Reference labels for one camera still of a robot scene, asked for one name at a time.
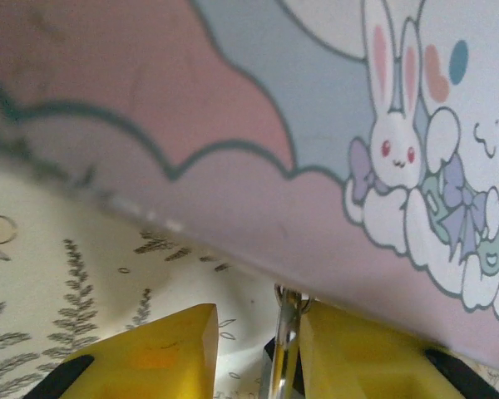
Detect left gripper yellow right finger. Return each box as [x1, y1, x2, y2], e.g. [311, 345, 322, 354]
[299, 298, 499, 399]

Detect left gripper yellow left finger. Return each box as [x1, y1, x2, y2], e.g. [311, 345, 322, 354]
[32, 303, 221, 399]

